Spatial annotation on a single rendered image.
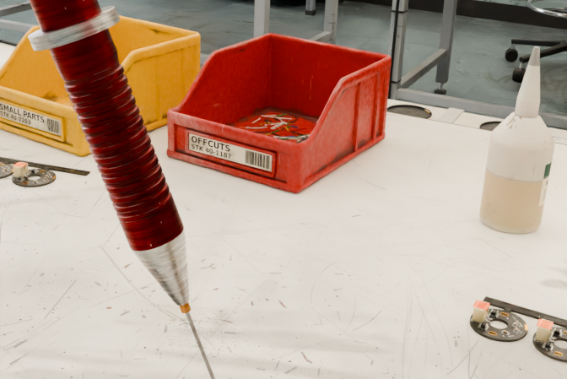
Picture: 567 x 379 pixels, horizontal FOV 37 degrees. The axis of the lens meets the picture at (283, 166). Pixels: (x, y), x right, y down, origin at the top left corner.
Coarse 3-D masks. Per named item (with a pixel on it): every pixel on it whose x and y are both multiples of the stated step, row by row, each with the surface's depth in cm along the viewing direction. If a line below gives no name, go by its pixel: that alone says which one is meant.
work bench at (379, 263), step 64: (0, 64) 72; (448, 128) 62; (0, 192) 48; (64, 192) 49; (192, 192) 50; (256, 192) 50; (320, 192) 50; (384, 192) 51; (448, 192) 51; (0, 256) 42; (64, 256) 42; (128, 256) 42; (192, 256) 42; (256, 256) 43; (320, 256) 43; (384, 256) 43; (448, 256) 44; (512, 256) 44; (0, 320) 37; (64, 320) 37; (128, 320) 37; (192, 320) 37; (256, 320) 37; (320, 320) 38; (384, 320) 38; (448, 320) 38
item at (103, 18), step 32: (32, 0) 14; (64, 0) 14; (96, 0) 15; (64, 32) 14; (96, 32) 14; (64, 64) 15; (96, 64) 15; (96, 96) 15; (128, 96) 15; (96, 128) 15; (128, 128) 15; (96, 160) 16; (128, 160) 15; (128, 192) 16; (160, 192) 16; (128, 224) 16; (160, 224) 16
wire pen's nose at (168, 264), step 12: (180, 240) 16; (144, 252) 16; (156, 252) 16; (168, 252) 16; (180, 252) 16; (144, 264) 16; (156, 264) 16; (168, 264) 16; (180, 264) 16; (156, 276) 16; (168, 276) 16; (180, 276) 16; (168, 288) 17; (180, 288) 17; (180, 300) 17
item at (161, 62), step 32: (32, 32) 60; (128, 32) 64; (160, 32) 63; (192, 32) 61; (32, 64) 61; (128, 64) 55; (160, 64) 58; (192, 64) 61; (0, 96) 57; (32, 96) 55; (64, 96) 64; (160, 96) 59; (0, 128) 58; (32, 128) 56; (64, 128) 54
